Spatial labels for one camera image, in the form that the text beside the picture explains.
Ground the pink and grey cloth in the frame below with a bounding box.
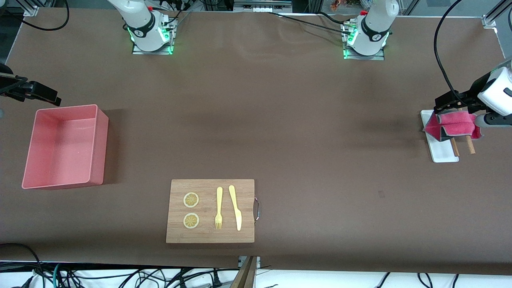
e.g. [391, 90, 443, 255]
[423, 110, 484, 143]

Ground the white rectangular tray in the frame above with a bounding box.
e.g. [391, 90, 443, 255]
[420, 109, 460, 163]

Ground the pink plastic bin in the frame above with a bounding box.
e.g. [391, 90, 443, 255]
[21, 104, 109, 190]

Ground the wooden cutting board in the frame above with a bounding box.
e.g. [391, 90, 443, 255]
[166, 179, 260, 244]

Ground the yellow plastic fork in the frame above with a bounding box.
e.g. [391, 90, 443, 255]
[215, 186, 224, 230]

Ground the grey power strip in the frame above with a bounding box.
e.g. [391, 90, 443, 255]
[234, 0, 293, 13]

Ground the yellow plastic knife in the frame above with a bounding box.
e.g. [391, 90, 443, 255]
[228, 185, 242, 232]

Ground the wooden plank edge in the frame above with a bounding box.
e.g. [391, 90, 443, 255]
[230, 256, 257, 288]

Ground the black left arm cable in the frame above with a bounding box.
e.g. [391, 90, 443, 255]
[434, 0, 465, 105]

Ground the aluminium frame profile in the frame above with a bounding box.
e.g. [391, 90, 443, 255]
[482, 0, 512, 28]
[22, 0, 40, 17]

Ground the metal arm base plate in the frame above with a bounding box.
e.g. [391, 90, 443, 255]
[132, 16, 174, 55]
[343, 22, 385, 61]

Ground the black cable across table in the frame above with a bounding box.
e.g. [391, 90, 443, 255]
[267, 11, 354, 37]

